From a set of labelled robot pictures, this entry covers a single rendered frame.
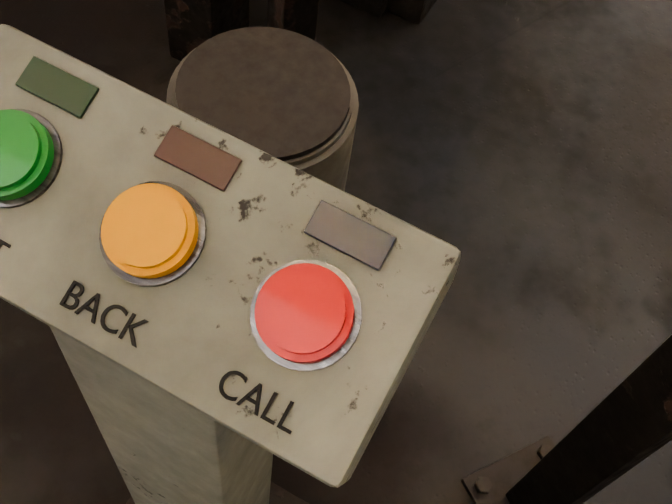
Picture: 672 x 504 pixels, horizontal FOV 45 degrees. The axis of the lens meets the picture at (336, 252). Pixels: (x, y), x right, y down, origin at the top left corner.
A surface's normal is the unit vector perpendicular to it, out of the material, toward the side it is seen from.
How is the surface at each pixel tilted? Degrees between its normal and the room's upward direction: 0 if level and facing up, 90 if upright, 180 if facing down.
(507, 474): 0
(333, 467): 20
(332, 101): 0
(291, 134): 0
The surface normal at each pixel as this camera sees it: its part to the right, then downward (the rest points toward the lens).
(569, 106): 0.09, -0.51
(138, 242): -0.07, -0.24
